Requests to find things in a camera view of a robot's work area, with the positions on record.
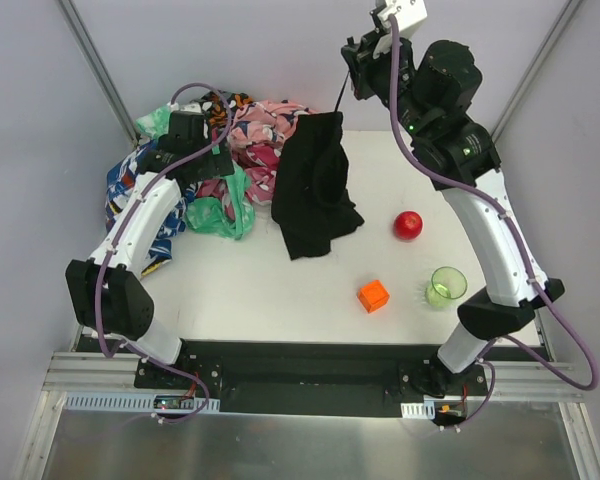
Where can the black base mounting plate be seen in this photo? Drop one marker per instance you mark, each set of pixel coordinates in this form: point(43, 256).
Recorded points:
point(346, 380)

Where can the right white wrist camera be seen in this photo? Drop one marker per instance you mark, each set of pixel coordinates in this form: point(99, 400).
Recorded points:
point(402, 16)

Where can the blue white patterned cloth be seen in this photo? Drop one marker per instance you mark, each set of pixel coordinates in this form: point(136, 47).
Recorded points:
point(140, 224)

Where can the left white cable duct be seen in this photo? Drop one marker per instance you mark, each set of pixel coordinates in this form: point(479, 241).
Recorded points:
point(139, 403)

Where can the light pink patterned cloth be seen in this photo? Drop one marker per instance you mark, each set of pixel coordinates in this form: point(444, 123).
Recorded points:
point(265, 123)

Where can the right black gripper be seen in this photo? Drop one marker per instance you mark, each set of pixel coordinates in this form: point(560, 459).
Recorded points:
point(359, 70)

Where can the orange cube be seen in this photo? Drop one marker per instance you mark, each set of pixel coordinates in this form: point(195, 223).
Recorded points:
point(373, 296)

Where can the right white cable duct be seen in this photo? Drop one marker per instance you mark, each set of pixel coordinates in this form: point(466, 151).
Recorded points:
point(430, 410)

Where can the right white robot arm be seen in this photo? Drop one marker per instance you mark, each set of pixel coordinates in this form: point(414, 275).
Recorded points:
point(433, 97)

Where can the white cable duct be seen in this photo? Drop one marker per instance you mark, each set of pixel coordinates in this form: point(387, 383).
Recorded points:
point(430, 410)
point(139, 403)

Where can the red apple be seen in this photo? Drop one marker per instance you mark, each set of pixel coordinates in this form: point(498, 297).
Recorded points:
point(407, 225)

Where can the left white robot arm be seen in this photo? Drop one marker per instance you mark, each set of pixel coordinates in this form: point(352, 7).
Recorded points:
point(106, 290)

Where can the green tie-dye cloth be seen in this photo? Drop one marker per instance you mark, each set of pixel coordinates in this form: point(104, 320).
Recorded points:
point(204, 215)

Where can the green transparent cup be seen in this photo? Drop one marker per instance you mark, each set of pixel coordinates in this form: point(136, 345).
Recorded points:
point(447, 284)

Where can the magenta pink camouflage cloth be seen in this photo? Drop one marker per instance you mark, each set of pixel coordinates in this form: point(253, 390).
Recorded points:
point(259, 163)

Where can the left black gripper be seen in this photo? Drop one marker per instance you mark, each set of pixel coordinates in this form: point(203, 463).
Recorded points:
point(212, 163)

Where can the left aluminium frame post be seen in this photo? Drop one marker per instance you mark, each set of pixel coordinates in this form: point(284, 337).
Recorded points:
point(87, 46)

